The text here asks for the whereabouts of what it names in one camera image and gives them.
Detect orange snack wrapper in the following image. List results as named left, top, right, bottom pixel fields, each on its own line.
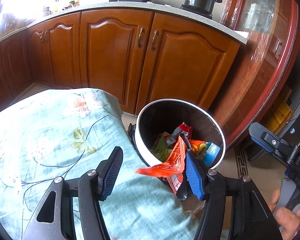
left=136, top=136, right=187, bottom=201

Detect red chips snack bag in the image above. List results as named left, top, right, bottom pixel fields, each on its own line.
left=166, top=122, right=193, bottom=146

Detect white rimmed black trash bin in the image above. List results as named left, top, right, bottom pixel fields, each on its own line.
left=128, top=99, right=226, bottom=169

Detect wooden kitchen cabinets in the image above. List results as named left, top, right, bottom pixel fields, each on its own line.
left=0, top=8, right=240, bottom=114

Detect person's right hand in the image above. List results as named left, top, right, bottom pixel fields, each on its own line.
left=268, top=189, right=300, bottom=239

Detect blue orange snack bag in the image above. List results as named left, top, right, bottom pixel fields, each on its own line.
left=190, top=140, right=220, bottom=167

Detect yellow crate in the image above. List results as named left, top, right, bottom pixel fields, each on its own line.
left=264, top=101, right=293, bottom=134

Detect green drink pouch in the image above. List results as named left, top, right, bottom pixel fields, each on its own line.
left=151, top=132, right=176, bottom=162

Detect light blue floral tablecloth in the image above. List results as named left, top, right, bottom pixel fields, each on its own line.
left=0, top=88, right=198, bottom=239

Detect glass door wooden cabinet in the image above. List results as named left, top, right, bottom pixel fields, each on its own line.
left=210, top=0, right=300, bottom=146

